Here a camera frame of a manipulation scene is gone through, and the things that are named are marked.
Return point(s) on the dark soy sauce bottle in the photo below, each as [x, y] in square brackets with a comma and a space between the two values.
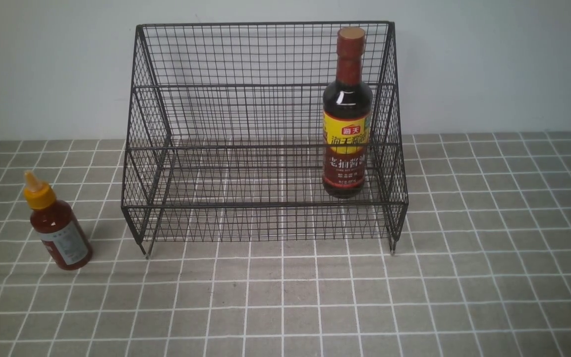
[347, 106]

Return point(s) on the red sauce bottle yellow cap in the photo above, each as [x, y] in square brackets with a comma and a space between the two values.
[56, 225]

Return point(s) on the grey grid tablecloth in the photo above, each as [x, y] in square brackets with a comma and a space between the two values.
[482, 269]

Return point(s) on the black wire mesh rack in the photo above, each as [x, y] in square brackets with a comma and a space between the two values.
[225, 135]

